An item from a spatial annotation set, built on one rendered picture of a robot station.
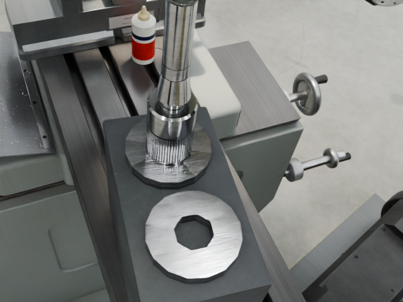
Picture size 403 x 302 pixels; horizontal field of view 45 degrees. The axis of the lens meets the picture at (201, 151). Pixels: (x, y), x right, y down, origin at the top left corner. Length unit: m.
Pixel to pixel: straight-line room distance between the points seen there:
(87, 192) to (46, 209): 0.31
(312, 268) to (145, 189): 0.90
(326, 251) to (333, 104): 1.06
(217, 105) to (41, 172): 0.36
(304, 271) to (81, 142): 0.76
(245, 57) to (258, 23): 1.39
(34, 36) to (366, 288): 0.83
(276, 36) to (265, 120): 1.49
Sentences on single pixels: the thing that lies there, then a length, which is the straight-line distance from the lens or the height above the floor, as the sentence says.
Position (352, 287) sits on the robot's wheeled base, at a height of 0.59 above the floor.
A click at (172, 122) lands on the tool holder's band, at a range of 0.43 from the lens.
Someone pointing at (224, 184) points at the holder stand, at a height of 1.15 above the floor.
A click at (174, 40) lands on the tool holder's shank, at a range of 0.38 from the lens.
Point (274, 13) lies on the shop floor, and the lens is 2.69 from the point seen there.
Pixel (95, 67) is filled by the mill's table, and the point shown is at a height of 0.96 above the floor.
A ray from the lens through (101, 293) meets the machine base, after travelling 1.45.
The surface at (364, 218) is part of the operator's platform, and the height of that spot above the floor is 0.40.
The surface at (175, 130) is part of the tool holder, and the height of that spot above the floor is 1.21.
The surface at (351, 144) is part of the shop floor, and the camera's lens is 2.16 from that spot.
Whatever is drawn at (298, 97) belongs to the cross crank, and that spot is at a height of 0.67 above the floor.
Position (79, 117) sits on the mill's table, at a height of 0.96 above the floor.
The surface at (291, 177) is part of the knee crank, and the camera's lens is 1.28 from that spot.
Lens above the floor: 1.55
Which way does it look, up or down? 53 degrees down
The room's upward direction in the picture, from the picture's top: 10 degrees clockwise
